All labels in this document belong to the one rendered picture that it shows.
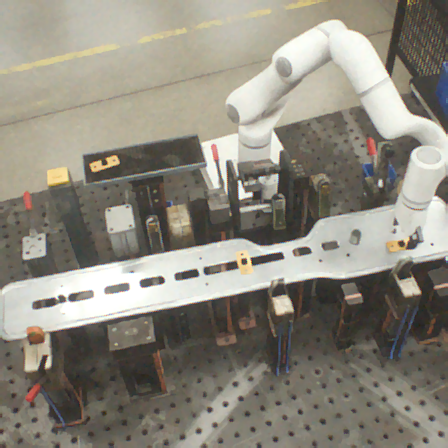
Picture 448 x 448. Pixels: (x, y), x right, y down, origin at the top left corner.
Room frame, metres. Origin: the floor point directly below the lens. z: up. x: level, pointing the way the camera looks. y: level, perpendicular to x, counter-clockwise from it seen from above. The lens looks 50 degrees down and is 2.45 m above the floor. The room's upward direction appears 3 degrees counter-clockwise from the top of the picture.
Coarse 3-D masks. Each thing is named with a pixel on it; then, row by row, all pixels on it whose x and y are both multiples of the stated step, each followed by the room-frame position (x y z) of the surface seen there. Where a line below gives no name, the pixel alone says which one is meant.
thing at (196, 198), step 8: (192, 192) 1.25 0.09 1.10; (200, 192) 1.25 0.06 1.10; (192, 200) 1.22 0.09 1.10; (200, 200) 1.22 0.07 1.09; (192, 208) 1.22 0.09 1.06; (200, 208) 1.22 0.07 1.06; (192, 216) 1.23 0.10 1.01; (200, 216) 1.22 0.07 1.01; (192, 224) 1.25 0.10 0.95; (200, 224) 1.22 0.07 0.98; (200, 232) 1.22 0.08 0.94; (200, 240) 1.22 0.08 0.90
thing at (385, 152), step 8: (384, 144) 1.29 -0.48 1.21; (384, 152) 1.28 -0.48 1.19; (392, 152) 1.25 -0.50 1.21; (384, 160) 1.28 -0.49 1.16; (376, 168) 1.28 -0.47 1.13; (384, 168) 1.28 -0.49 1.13; (376, 176) 1.27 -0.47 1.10; (384, 176) 1.27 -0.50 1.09; (376, 184) 1.26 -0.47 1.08; (384, 184) 1.26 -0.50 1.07; (376, 192) 1.25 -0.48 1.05
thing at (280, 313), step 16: (272, 304) 0.88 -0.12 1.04; (288, 304) 0.87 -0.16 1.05; (272, 320) 0.87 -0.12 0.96; (288, 320) 0.85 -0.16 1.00; (272, 336) 0.87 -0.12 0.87; (288, 336) 0.85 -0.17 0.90; (272, 352) 0.85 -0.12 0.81; (288, 352) 0.84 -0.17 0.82; (272, 368) 0.84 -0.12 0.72; (288, 368) 0.85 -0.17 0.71
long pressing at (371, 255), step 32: (320, 224) 1.17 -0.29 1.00; (352, 224) 1.17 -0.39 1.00; (384, 224) 1.16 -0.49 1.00; (160, 256) 1.09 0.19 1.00; (192, 256) 1.08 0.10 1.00; (224, 256) 1.08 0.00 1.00; (288, 256) 1.06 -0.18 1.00; (320, 256) 1.06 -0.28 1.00; (352, 256) 1.05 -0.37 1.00; (384, 256) 1.04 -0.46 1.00; (416, 256) 1.04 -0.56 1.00; (32, 288) 1.00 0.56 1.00; (64, 288) 0.99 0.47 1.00; (96, 288) 0.99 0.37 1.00; (160, 288) 0.98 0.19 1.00; (192, 288) 0.97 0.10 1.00; (224, 288) 0.96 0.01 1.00; (256, 288) 0.96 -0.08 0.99; (0, 320) 0.90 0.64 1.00; (32, 320) 0.89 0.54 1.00; (64, 320) 0.89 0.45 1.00; (96, 320) 0.88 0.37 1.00
